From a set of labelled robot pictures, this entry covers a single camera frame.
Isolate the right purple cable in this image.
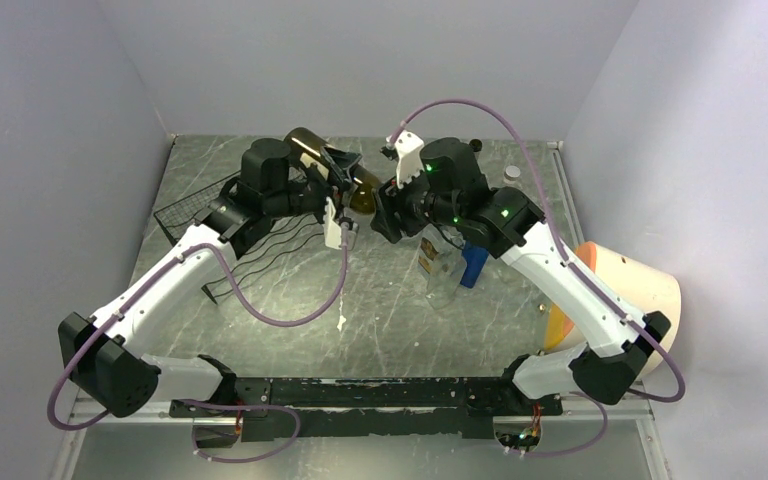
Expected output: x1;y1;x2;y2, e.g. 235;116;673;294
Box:
389;99;687;404

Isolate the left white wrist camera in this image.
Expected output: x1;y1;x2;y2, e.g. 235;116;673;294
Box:
322;198;360;251

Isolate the black wire wine rack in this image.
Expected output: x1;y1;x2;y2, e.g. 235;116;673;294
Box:
152;172;317;285

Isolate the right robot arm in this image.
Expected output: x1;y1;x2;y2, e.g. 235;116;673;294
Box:
371;133;671;414

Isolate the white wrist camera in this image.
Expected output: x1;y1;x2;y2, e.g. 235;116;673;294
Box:
382;130;425;189
322;198;360;251

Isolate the clear silver-capped bottle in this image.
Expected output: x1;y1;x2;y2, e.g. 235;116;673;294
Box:
503;165;522;190

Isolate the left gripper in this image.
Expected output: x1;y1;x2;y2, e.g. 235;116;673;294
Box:
267;148;363;229

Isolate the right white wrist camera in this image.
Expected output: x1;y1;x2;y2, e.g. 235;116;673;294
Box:
382;130;425;189

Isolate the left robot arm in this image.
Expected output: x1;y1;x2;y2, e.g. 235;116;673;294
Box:
49;138;361;418

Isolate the blue liquid glass bottle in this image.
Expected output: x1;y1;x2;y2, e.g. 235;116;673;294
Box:
460;241;489;289

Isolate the square black-capped liquor bottle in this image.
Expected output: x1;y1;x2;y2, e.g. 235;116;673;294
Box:
417;231;455;278

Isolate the dark green labelled wine bottle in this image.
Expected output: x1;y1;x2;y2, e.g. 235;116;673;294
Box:
284;127;381;215

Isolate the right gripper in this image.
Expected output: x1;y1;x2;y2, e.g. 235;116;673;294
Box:
370;158;461;244

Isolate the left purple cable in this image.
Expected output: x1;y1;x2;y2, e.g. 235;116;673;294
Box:
46;221;352;433

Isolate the cream drum orange lid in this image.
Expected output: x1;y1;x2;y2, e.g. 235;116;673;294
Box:
543;241;681;353

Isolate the tall dark wine bottle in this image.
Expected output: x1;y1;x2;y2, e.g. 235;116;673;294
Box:
468;139;483;152

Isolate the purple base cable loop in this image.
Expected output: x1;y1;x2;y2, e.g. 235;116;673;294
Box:
178;400;303;465

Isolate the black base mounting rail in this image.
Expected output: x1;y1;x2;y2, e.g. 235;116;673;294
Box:
168;377;562;442

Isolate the clear wine bottle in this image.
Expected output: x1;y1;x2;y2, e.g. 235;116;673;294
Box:
425;249;467;309

